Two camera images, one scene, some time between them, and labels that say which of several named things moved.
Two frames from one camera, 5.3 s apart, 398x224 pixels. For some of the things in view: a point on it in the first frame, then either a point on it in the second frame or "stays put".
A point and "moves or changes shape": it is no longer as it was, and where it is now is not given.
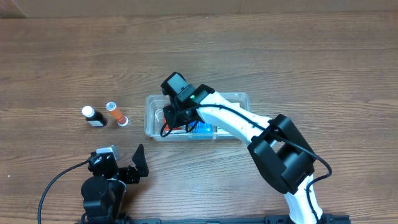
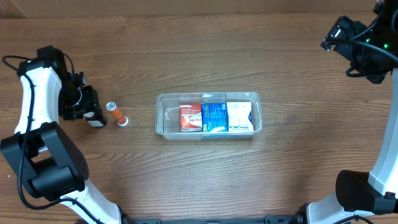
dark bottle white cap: (94, 117) stays put
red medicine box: (167, 127) moves or changes shape
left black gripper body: (130, 174) -> (90, 101)
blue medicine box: (202, 127) moves or changes shape
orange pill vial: (122, 121) stays put
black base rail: (284, 219) stays put
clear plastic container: (154, 105) moves or changes shape
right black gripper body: (171, 115) -> (344, 32)
